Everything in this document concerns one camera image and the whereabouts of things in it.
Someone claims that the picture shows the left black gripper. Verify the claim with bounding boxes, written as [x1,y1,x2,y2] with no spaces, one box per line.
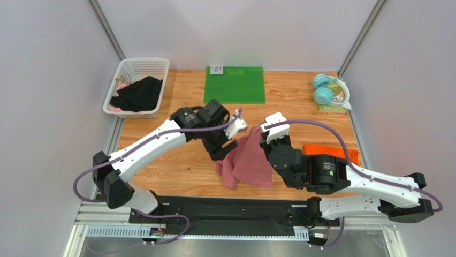
[202,119,238,161]

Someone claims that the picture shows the pink t shirt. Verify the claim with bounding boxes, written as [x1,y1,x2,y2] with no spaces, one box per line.
[216,126,273,190]

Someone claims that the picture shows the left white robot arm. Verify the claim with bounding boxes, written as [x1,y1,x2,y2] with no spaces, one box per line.
[91,99,248,214]

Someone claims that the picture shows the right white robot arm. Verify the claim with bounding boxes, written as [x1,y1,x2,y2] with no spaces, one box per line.
[259,133,434,223]

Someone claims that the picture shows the folded orange t shirt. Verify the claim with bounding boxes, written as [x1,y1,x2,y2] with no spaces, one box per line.
[302,144,361,166]

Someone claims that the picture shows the green cutting mat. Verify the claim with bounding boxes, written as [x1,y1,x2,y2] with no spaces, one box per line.
[203,66,266,104]

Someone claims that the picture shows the teal headphones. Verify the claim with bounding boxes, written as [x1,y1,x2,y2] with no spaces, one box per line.
[312,73,352,110]

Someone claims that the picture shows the green picture book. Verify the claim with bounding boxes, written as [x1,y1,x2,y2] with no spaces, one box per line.
[317,82,347,114]

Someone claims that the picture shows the black garment in basket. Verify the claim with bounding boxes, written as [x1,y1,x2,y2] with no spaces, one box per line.
[118,76,163,112]

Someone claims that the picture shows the pink item in basket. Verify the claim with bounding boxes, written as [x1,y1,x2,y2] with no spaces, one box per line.
[109,83,128,112]

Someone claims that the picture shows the white plastic basket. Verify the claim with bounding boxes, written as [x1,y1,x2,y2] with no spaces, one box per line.
[102,57,170,119]

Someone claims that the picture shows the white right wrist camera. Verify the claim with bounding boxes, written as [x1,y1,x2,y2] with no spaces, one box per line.
[260,112,290,143]

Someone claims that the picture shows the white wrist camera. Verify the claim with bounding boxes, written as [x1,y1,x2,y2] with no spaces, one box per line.
[260,112,290,143]
[224,109,248,140]

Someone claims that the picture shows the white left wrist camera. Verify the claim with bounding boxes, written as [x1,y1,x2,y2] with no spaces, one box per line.
[224,109,248,140]

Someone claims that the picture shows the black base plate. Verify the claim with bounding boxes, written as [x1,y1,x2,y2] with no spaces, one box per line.
[129,196,340,236]

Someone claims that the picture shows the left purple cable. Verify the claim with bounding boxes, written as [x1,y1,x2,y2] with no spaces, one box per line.
[73,108,244,247]

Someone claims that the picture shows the purple cable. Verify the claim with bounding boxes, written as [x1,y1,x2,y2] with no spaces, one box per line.
[73,108,244,247]
[263,119,444,249]

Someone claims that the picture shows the aluminium frame rail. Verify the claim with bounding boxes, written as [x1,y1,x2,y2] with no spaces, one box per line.
[73,201,398,240]

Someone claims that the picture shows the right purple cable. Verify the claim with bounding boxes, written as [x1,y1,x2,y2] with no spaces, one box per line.
[263,119,444,249]

